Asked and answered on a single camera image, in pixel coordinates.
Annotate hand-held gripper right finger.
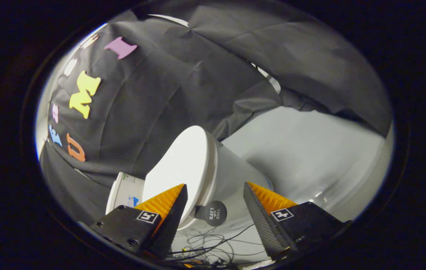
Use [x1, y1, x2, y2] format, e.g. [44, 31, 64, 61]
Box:
[243, 181, 350, 261]

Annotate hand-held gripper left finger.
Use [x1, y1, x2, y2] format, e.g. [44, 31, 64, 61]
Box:
[89, 183, 188, 260]

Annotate black lid lift handle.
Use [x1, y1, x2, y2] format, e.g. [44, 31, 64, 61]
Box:
[194, 201, 228, 227]

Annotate white toilet lid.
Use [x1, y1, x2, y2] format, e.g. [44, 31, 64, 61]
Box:
[142, 126, 219, 230]

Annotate white toilet bowl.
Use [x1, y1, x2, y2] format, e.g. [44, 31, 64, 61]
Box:
[183, 139, 274, 232]

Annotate black backdrop cloth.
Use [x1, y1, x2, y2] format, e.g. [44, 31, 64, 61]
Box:
[39, 6, 393, 225]

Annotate thin black cables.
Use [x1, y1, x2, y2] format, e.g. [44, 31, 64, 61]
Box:
[168, 224, 269, 268]

